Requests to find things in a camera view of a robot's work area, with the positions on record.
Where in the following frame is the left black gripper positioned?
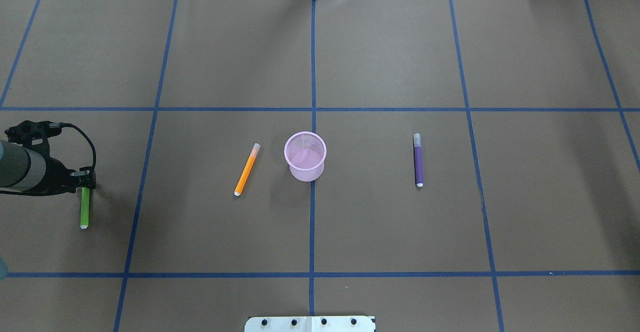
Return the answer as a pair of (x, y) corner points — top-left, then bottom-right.
(44, 157), (97, 195)

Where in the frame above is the green highlighter pen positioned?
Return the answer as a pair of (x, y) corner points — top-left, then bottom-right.
(80, 187), (91, 230)

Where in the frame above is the orange highlighter pen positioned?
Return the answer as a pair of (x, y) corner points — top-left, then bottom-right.
(233, 143), (261, 197)

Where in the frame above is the purple highlighter pen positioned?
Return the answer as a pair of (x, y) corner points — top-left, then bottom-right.
(413, 133), (425, 188)

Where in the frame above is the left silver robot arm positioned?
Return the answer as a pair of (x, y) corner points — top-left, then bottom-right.
(0, 141), (98, 197)

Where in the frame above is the pink mesh pen holder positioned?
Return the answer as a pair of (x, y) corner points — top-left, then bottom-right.
(283, 131), (327, 182)

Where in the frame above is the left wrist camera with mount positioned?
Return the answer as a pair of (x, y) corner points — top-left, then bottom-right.
(4, 120), (62, 158)

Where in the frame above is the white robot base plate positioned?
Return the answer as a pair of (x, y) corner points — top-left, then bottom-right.
(244, 315), (377, 331)

